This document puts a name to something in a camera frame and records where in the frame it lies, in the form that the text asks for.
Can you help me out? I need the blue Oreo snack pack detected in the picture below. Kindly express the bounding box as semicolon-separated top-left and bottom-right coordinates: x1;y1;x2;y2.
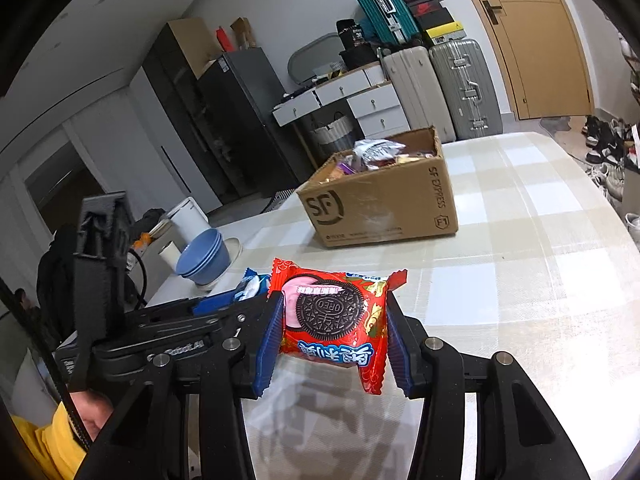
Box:
233;268;270;302

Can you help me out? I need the red Oreo snack pack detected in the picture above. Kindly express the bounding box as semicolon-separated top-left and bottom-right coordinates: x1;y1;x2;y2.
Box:
269;258;407;396

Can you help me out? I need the silver purple snack bag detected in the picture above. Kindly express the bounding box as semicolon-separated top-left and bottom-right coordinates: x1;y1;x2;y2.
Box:
336;139;406;174

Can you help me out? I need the yellow sleeve forearm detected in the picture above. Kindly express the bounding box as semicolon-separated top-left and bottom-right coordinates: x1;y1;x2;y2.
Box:
11;403;86;480

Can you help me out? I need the person's left hand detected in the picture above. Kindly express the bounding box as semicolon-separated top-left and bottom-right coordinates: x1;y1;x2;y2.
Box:
70;390;114;441

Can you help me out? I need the blue bowls stack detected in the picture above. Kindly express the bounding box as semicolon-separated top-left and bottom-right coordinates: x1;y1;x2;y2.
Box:
176;228;231;286

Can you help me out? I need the white kettle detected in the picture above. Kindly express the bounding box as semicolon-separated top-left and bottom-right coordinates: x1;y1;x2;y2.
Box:
167;196;210;244

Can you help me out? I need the black refrigerator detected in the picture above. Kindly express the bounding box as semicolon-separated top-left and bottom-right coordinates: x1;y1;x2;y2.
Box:
198;48;314;196

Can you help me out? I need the plaid tablecloth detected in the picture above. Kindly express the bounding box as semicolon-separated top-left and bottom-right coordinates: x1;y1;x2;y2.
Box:
220;132;639;479

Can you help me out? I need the woven laundry basket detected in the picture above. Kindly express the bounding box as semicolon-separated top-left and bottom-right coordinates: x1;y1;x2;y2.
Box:
310;116;358;157

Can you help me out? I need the SF cardboard box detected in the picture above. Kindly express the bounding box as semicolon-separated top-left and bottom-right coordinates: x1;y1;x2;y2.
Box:
297;127;459;247

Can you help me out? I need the white drawer desk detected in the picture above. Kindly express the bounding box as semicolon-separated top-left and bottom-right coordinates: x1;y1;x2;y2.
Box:
272;62;409;166

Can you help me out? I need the grey oval mirror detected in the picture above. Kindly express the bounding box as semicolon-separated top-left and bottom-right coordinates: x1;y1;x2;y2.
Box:
288;32;345;86

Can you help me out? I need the beige suitcase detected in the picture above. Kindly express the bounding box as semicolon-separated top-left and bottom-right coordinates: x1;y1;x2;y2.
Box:
382;47;457;143

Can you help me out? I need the silver suitcase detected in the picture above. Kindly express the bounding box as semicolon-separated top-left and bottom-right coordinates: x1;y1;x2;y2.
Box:
428;38;503;140

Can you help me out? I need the shoe boxes stack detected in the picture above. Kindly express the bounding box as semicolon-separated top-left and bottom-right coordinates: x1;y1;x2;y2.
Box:
404;0;466;46

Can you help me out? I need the teal suitcase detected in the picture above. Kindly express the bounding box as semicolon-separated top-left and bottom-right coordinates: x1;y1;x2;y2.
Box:
357;0;420;46

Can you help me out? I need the wooden door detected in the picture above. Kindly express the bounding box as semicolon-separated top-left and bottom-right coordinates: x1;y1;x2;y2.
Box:
472;0;594;119

